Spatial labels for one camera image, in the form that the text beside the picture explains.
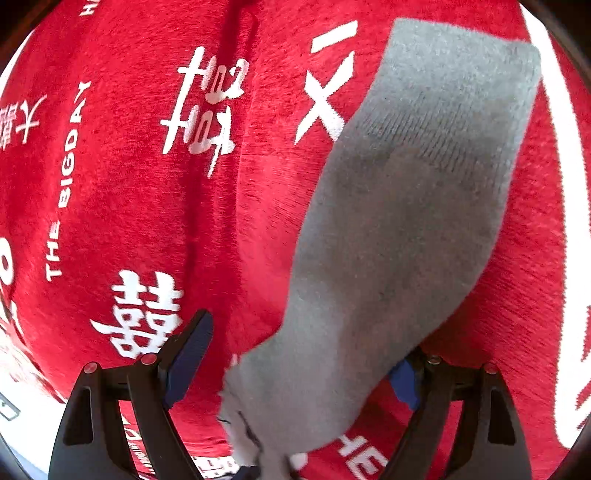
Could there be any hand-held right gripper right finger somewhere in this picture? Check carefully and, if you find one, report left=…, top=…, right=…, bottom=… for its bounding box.
left=387, top=346, right=544, bottom=480

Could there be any grey sock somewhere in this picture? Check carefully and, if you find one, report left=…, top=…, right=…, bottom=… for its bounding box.
left=217, top=17, right=542, bottom=480

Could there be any red printed blanket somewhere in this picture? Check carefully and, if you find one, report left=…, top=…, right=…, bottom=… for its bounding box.
left=0, top=0, right=591, bottom=480

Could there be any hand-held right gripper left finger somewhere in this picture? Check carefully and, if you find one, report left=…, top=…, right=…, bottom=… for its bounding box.
left=48, top=309, right=214, bottom=480

